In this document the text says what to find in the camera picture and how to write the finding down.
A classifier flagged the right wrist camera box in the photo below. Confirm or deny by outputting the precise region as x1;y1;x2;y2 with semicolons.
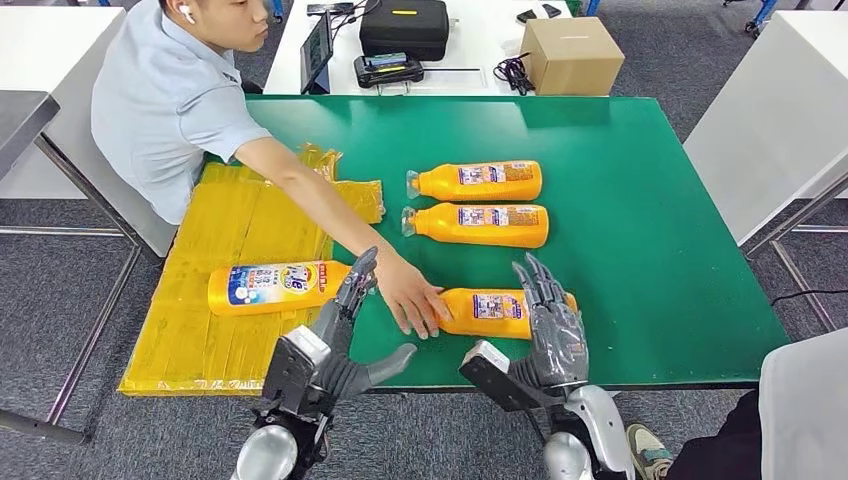
458;339;558;413

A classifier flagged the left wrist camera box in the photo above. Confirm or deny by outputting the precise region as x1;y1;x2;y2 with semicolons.
261;324;333;417

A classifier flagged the large yellow wrapped board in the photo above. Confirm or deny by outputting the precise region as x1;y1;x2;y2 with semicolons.
117;162;337;399

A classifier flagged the black cable bundle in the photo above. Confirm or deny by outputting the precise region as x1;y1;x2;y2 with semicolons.
491;51;537;97

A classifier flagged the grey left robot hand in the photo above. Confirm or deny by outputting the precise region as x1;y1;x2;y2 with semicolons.
307;246;419;399

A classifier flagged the black handheld controller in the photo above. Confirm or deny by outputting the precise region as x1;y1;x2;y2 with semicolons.
352;51;427;89

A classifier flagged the black phone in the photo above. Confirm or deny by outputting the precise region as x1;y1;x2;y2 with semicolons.
305;1;356;18

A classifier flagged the person's right hand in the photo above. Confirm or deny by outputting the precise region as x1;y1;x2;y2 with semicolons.
374;248;453;340

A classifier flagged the orange detergent bottle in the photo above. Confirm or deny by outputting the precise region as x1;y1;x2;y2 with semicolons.
207;259;352;317
400;202;551;250
433;286;579;341
405;160;545;203

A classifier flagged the cardboard box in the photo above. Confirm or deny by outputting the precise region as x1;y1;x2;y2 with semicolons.
519;16;626;98

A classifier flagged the black tablet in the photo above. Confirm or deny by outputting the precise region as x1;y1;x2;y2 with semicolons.
299;9;336;96

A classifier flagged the person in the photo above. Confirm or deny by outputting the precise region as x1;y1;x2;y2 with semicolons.
625;327;848;480
90;0;313;227

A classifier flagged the white table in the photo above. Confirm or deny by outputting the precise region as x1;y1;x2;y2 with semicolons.
682;9;848;333
262;0;576;98
0;6;179;260

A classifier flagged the black hard carrying case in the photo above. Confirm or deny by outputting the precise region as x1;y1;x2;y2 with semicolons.
358;0;452;62

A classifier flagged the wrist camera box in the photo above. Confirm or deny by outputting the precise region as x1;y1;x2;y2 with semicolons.
458;339;558;413
261;324;333;417

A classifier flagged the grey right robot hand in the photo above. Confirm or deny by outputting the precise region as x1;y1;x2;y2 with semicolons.
510;252;591;392

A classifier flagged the small yellow wrapped sheet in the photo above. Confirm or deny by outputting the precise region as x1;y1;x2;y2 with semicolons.
294;142;388;227

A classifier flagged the steel frame table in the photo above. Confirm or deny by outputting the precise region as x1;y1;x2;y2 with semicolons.
0;90;144;446

